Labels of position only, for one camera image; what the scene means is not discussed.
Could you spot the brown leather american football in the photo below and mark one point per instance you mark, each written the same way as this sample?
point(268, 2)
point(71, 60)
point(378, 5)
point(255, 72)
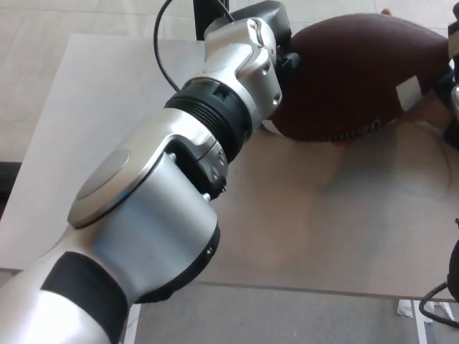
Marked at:
point(351, 71)

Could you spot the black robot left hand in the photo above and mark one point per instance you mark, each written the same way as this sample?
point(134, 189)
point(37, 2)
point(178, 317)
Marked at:
point(272, 18)

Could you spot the black vertical window post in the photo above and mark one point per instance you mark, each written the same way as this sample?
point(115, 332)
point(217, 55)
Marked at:
point(201, 18)

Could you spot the white metal table leg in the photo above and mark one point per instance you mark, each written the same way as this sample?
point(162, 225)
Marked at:
point(419, 329)

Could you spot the crumpled white paper strip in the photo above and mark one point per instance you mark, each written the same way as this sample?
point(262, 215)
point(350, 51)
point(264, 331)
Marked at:
point(405, 308)

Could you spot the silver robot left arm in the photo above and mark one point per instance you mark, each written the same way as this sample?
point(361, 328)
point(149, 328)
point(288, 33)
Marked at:
point(143, 208)

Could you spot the white metal table bar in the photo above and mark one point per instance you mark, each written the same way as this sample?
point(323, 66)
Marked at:
point(132, 326)

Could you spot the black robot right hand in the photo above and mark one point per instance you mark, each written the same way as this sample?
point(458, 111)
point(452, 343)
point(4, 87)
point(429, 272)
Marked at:
point(450, 79)

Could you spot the person's bare hand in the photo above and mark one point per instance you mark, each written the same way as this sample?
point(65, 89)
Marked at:
point(386, 11)

